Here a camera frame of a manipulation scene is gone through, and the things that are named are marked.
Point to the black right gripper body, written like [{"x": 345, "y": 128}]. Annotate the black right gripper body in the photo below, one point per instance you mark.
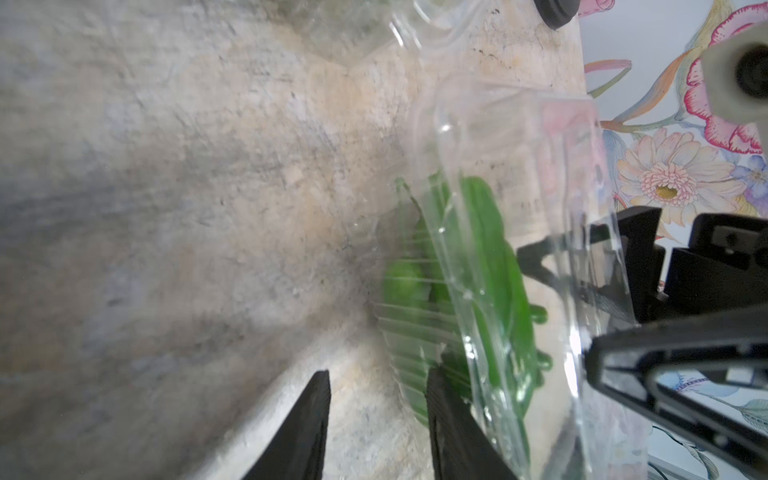
[{"x": 723, "y": 267}]

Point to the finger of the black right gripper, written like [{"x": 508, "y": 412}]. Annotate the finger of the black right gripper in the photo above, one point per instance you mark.
[{"x": 636, "y": 367}]

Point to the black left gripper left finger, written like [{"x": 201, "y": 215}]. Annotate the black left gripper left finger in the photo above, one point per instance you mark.
[{"x": 297, "y": 450}]

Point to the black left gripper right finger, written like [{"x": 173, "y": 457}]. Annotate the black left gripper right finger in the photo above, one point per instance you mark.
[{"x": 460, "y": 449}]

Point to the clear pepper clamshell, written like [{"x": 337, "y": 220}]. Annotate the clear pepper clamshell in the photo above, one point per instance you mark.
[
  {"x": 349, "y": 32},
  {"x": 498, "y": 258}
]

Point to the black microphone stand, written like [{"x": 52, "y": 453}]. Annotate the black microphone stand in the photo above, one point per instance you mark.
[{"x": 557, "y": 13}]

